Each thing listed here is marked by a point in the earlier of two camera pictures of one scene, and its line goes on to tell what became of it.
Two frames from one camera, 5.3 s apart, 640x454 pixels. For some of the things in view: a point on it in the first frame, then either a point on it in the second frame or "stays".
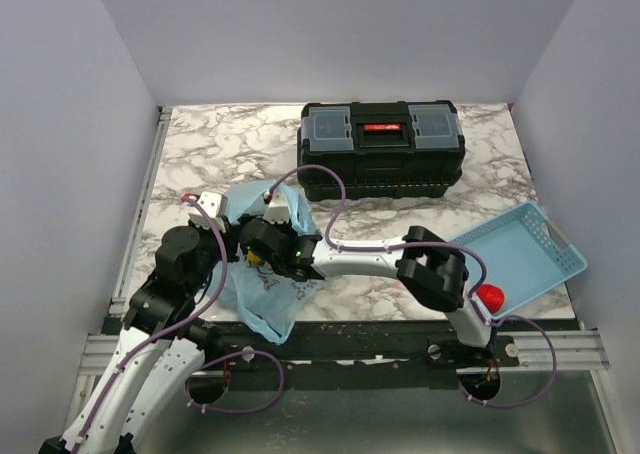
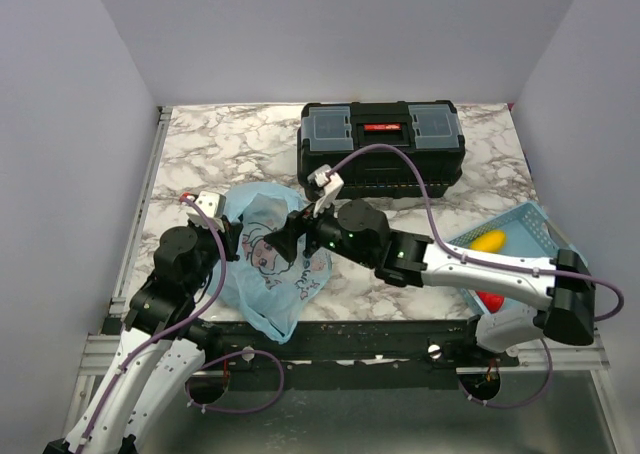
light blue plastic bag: (260, 297) stays
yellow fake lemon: (252, 257) → (491, 242)
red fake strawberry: (491, 296) stays
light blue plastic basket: (525, 257) stays
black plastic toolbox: (381, 150) stays
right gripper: (285, 228) → (285, 239)
